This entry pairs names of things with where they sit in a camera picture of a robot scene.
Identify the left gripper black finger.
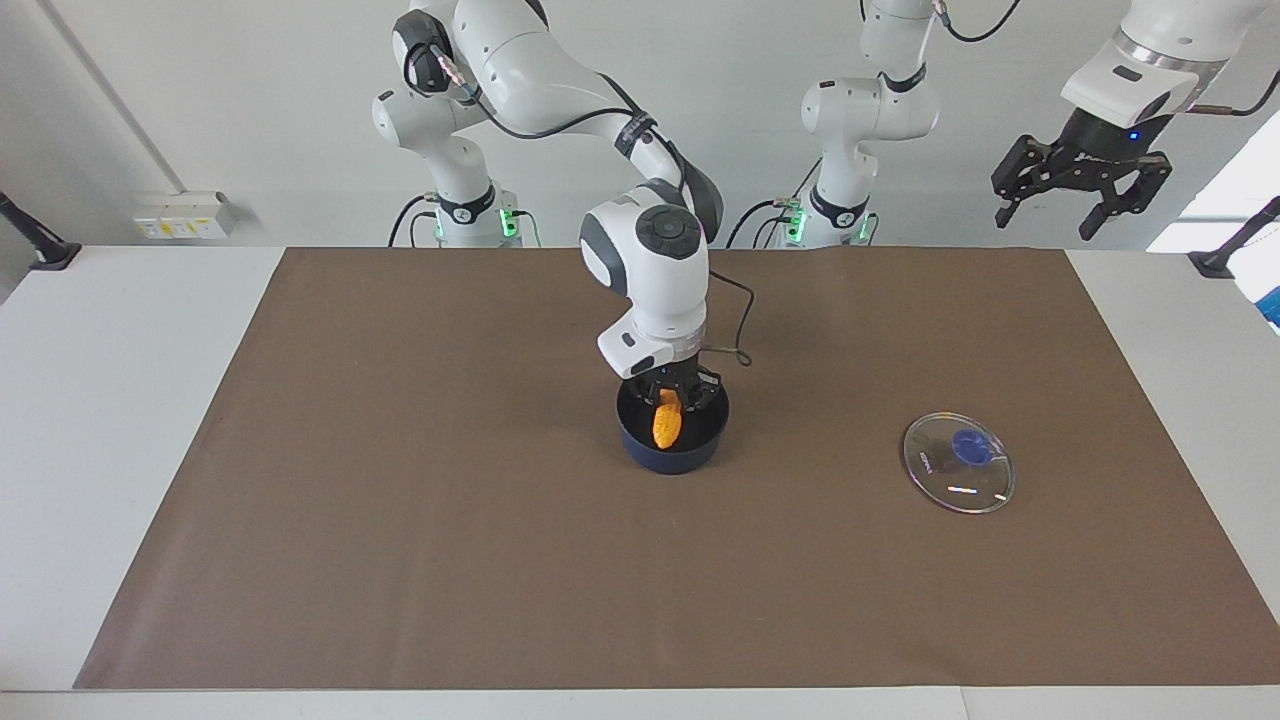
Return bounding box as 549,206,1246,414
1080,153,1173,242
991,134,1077,230

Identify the yellow corn cob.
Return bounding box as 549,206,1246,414
652,390,686,450

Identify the black clamp stand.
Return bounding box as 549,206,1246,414
1188,196,1280,280
0,190,83,272

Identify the brown table mat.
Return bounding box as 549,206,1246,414
73,247,1280,691

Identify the dark pot with purple handle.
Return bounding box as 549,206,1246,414
615,375,731,475

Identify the left arm black gripper cable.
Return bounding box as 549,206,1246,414
935,0,1280,117

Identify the left arm base black cable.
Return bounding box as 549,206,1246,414
725,155,823,249

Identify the arm base black cable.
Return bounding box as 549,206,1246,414
725,155,823,249
388,193,441,248

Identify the right arm base black cable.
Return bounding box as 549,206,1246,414
388,193,441,248

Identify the white wall socket box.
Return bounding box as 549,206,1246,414
133,192,238,242

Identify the white wall cable duct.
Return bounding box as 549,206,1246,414
40,0,191,198

